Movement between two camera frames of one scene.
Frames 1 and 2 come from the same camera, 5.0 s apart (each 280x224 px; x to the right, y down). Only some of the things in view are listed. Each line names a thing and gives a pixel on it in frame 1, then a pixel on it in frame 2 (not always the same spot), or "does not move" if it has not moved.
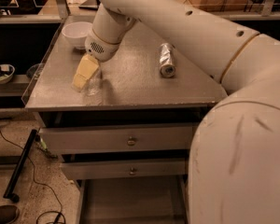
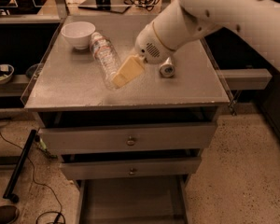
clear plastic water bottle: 94,87 -> 106,57
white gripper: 102,49 -> 148,46
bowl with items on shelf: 2,74 does not move
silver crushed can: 167,67 does not move
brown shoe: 4,214 does not move
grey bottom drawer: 133,200 does not move
